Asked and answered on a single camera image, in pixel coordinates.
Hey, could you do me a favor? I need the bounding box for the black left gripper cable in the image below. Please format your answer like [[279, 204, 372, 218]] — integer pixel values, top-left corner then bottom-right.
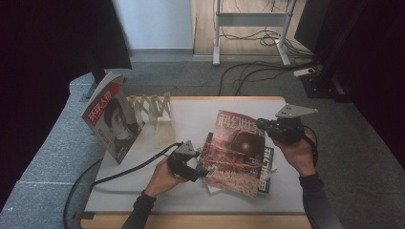
[[62, 141, 184, 229]]

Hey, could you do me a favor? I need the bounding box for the orange red science fiction magazine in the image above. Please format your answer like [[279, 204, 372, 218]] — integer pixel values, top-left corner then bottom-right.
[[200, 109, 266, 198]]

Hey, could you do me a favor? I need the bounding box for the person's right hand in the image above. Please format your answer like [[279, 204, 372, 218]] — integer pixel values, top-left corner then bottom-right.
[[271, 133, 318, 177]]

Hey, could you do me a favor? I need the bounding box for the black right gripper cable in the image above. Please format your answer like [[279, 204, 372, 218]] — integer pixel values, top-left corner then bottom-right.
[[302, 124, 320, 169]]

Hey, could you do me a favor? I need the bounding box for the white power strip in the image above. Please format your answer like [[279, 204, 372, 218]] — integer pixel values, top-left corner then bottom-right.
[[293, 67, 316, 78]]

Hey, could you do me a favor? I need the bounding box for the black stand leg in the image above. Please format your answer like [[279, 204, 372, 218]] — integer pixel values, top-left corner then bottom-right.
[[85, 47, 108, 99]]

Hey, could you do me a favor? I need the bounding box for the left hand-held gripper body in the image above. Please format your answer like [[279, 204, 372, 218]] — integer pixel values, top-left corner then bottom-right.
[[167, 139, 201, 179]]

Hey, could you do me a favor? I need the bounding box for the person's left hand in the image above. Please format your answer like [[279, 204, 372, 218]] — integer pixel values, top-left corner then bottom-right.
[[144, 156, 189, 198]]

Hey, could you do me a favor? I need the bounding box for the white metal desk frame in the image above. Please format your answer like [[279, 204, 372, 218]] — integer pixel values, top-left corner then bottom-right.
[[212, 0, 299, 67]]

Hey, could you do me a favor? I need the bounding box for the red and grey portrait magazine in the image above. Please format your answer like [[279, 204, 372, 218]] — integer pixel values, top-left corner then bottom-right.
[[80, 72, 146, 165]]

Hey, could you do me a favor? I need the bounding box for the wooden folding book rack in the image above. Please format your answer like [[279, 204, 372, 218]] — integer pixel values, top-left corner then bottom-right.
[[126, 92, 177, 150]]

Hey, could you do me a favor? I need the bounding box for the dark curtain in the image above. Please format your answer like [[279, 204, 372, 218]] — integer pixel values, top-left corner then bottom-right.
[[294, 0, 405, 170], [0, 0, 133, 208]]

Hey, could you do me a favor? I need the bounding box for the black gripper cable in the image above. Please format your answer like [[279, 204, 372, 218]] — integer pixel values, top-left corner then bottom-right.
[[302, 124, 320, 169], [62, 141, 184, 229]]

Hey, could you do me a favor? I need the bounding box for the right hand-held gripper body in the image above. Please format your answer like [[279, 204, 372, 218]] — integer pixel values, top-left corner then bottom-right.
[[270, 103, 319, 146]]

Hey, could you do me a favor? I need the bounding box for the black metal stand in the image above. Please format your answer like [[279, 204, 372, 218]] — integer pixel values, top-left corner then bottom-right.
[[299, 0, 371, 103]]

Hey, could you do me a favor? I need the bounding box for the bundle of black floor cables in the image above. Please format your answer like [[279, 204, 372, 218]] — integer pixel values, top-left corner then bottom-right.
[[218, 0, 319, 96]]

